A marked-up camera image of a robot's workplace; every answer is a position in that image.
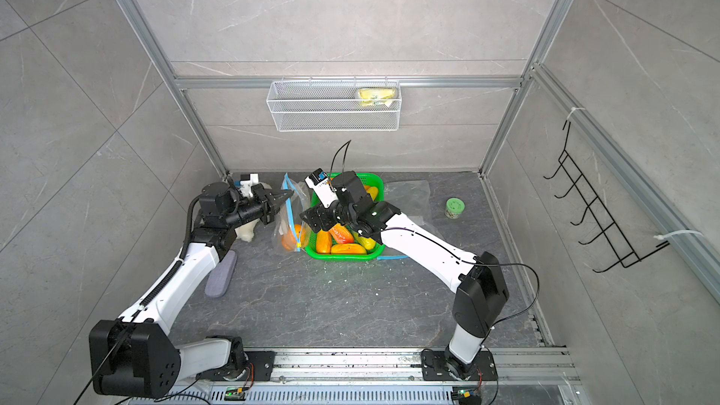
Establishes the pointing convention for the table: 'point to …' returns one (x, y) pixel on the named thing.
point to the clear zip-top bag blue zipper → (291, 208)
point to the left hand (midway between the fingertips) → (294, 188)
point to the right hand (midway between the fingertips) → (314, 207)
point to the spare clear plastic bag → (411, 199)
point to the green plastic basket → (345, 242)
